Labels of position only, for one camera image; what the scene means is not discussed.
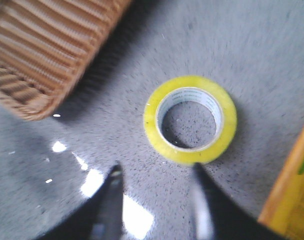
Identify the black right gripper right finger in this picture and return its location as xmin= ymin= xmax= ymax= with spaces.
xmin=191 ymin=163 xmax=284 ymax=240

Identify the yellow wicker basket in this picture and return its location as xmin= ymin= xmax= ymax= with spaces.
xmin=258 ymin=127 xmax=304 ymax=240

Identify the yellow packing tape roll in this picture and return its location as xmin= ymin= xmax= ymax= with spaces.
xmin=143 ymin=75 xmax=237 ymax=165

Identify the brown wicker basket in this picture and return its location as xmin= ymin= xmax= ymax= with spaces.
xmin=0 ymin=0 xmax=131 ymax=121

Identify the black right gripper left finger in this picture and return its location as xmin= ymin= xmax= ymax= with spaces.
xmin=43 ymin=164 xmax=124 ymax=240

